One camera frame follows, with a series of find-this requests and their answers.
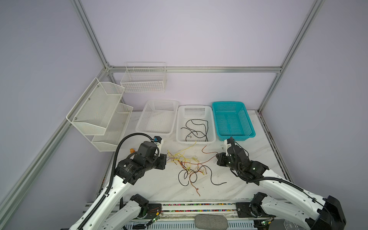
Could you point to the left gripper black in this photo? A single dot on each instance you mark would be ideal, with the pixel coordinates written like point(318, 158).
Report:
point(161, 165)

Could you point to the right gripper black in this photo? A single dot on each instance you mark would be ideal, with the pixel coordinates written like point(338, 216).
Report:
point(220, 158)

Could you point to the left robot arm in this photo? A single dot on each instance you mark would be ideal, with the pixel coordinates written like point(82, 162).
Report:
point(124, 175)

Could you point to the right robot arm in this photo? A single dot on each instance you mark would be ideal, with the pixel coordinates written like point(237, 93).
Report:
point(292, 192)

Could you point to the teal plastic basket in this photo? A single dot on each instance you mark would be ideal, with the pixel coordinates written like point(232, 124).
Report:
point(232, 120)

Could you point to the middle white plastic basket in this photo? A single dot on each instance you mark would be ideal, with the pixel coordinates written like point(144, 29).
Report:
point(195, 125)

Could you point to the white plastic basket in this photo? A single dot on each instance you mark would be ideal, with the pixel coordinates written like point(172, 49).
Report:
point(158, 117)
point(195, 125)

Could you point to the left white plastic basket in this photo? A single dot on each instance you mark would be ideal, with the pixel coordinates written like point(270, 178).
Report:
point(158, 117)

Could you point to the white two-tier mesh shelf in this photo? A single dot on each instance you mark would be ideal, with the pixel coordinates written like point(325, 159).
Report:
point(101, 116)

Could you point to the grey fabric pad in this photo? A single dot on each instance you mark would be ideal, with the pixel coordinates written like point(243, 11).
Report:
point(211, 222)

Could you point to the clear plastic container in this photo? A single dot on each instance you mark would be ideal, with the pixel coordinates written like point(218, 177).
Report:
point(290, 225)

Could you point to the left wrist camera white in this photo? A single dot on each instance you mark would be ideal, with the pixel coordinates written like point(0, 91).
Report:
point(159, 142)

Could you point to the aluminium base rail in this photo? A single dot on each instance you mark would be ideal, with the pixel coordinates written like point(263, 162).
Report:
point(198, 212)

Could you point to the white wire wall basket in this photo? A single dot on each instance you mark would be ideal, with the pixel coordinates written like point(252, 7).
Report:
point(144, 77)

